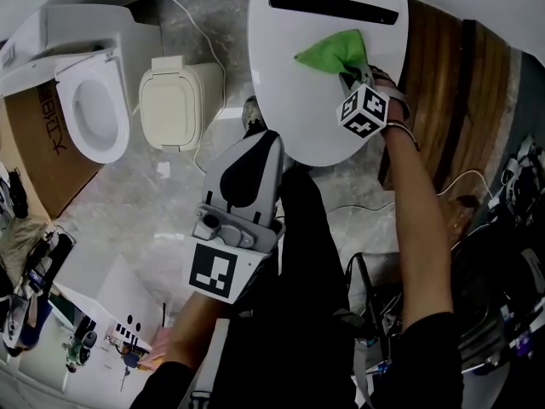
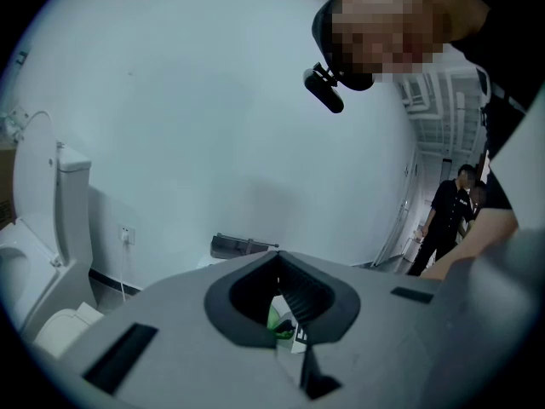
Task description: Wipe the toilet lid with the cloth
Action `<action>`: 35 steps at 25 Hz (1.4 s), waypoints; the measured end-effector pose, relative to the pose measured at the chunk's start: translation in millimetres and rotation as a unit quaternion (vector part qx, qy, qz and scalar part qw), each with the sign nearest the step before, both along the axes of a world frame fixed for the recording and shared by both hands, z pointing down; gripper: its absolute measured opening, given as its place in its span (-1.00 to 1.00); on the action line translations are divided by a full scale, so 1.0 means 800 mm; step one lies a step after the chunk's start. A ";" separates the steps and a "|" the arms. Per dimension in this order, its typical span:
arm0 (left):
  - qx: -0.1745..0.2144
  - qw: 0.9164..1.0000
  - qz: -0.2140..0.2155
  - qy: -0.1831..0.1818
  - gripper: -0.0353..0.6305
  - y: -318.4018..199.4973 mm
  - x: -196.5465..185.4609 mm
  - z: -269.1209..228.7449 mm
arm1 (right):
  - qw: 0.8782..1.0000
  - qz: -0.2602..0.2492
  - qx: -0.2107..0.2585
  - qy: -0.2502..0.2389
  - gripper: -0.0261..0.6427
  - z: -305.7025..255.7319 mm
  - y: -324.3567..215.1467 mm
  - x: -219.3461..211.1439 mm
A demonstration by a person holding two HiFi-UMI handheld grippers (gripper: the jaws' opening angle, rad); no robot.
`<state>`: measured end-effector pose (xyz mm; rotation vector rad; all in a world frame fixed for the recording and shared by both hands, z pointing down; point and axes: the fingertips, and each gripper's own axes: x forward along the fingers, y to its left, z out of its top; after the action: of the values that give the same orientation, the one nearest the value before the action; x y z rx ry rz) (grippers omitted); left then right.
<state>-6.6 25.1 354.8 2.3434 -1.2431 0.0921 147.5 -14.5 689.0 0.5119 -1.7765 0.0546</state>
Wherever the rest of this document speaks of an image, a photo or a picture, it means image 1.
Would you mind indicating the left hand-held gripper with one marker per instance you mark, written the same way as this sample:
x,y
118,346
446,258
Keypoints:
x,y
213,271

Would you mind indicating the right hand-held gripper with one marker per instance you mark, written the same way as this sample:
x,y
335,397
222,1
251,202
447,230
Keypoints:
x,y
362,111

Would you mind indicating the green cloth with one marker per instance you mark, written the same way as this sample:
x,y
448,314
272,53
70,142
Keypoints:
x,y
336,51

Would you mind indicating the person's left forearm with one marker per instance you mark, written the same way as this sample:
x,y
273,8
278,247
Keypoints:
x,y
191,330

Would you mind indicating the person's right forearm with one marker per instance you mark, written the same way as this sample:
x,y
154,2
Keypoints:
x,y
419,228

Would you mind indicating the white ceramic toilet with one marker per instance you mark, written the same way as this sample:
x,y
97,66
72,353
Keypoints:
x,y
98,113

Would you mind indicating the person's right hand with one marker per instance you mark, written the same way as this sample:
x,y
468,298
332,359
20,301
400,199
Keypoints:
x,y
398,105

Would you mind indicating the person's grey shoe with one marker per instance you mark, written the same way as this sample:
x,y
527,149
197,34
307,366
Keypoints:
x,y
253,117

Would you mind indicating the white paper slip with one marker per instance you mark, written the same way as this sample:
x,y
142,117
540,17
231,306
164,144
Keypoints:
x,y
230,112

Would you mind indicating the white paper scrap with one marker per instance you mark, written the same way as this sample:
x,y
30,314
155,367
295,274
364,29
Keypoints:
x,y
163,168

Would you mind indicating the brown wooden pallet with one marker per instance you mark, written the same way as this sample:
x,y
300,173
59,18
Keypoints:
x,y
443,92

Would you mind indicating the beige plastic bin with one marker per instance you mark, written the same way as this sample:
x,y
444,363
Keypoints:
x,y
170,105

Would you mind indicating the person's black trousers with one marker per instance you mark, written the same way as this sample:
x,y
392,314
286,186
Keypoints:
x,y
306,271

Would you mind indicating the brown wooden board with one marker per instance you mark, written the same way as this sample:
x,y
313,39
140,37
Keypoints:
x,y
462,220

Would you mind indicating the white cabinet with black dots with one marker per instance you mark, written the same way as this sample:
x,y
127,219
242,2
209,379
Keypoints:
x,y
110,296

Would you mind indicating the pink cloth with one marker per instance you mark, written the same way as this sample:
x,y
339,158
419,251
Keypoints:
x,y
162,340

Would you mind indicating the white board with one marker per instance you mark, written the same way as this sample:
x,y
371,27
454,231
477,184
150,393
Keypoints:
x,y
213,364

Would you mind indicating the pile of white chargers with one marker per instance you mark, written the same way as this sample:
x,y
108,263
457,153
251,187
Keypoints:
x,y
519,181

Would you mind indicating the large cardboard box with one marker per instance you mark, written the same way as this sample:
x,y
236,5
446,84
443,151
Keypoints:
x,y
47,160

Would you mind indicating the yellow cloth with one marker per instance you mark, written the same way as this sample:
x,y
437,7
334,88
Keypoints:
x,y
149,362

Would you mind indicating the small black bag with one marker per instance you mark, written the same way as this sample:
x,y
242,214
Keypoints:
x,y
18,194

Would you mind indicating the beige crumpled cloth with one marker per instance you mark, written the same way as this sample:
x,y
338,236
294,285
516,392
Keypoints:
x,y
21,243

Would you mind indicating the person in black shirt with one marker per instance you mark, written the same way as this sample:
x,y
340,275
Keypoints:
x,y
430,356

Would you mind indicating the large black backpack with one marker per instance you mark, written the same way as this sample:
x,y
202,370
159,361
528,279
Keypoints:
x,y
489,296

